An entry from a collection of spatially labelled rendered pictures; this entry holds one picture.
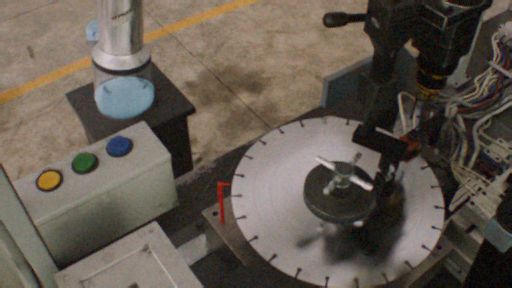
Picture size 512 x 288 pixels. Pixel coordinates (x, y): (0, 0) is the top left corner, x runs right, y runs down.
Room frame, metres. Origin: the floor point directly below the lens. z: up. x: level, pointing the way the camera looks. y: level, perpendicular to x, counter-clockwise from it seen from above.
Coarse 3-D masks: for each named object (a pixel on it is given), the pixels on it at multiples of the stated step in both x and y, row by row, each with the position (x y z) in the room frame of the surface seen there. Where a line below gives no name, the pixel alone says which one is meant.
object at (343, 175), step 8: (360, 152) 0.51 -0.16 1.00; (320, 160) 0.49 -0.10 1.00; (328, 160) 0.49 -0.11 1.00; (352, 160) 0.49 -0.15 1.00; (336, 168) 0.47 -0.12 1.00; (344, 168) 0.47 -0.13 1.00; (352, 168) 0.47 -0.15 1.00; (336, 176) 0.46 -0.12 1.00; (344, 176) 0.46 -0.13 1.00; (352, 176) 0.46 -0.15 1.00; (336, 184) 0.45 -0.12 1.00; (344, 184) 0.46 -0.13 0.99; (360, 184) 0.45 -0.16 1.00; (368, 184) 0.44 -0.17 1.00; (328, 192) 0.43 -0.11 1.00
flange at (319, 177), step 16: (336, 160) 0.53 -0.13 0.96; (320, 176) 0.49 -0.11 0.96; (368, 176) 0.49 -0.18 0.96; (304, 192) 0.46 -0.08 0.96; (320, 192) 0.46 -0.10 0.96; (336, 192) 0.45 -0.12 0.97; (352, 192) 0.45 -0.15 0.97; (368, 192) 0.46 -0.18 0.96; (320, 208) 0.43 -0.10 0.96; (336, 208) 0.43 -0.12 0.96; (352, 208) 0.43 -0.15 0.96; (368, 208) 0.43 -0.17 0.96
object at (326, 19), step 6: (330, 12) 0.54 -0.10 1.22; (336, 12) 0.54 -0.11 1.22; (342, 12) 0.55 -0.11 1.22; (324, 18) 0.53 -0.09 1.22; (330, 18) 0.53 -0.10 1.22; (336, 18) 0.53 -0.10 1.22; (342, 18) 0.54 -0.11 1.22; (348, 18) 0.54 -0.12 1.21; (354, 18) 0.55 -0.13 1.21; (360, 18) 0.55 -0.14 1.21; (324, 24) 0.53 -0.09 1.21; (330, 24) 0.53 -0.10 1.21; (336, 24) 0.53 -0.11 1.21; (342, 24) 0.53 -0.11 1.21
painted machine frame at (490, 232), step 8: (504, 200) 0.35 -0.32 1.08; (504, 208) 0.34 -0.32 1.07; (496, 216) 0.35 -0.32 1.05; (504, 216) 0.34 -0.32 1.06; (488, 224) 0.35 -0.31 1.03; (496, 224) 0.34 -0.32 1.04; (504, 224) 0.33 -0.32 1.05; (488, 232) 0.34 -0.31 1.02; (496, 232) 0.33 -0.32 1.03; (504, 232) 0.33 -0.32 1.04; (488, 240) 0.34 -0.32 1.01; (496, 240) 0.33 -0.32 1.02; (504, 240) 0.32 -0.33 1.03; (504, 248) 0.32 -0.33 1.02; (496, 256) 0.37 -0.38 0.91; (504, 256) 0.36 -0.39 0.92; (496, 264) 0.36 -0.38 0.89
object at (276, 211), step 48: (288, 144) 0.57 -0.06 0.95; (336, 144) 0.57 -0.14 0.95; (240, 192) 0.47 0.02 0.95; (288, 192) 0.47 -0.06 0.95; (384, 192) 0.47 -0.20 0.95; (432, 192) 0.47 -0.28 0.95; (288, 240) 0.38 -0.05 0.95; (336, 240) 0.38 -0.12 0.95; (384, 240) 0.38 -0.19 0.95; (432, 240) 0.38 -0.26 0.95
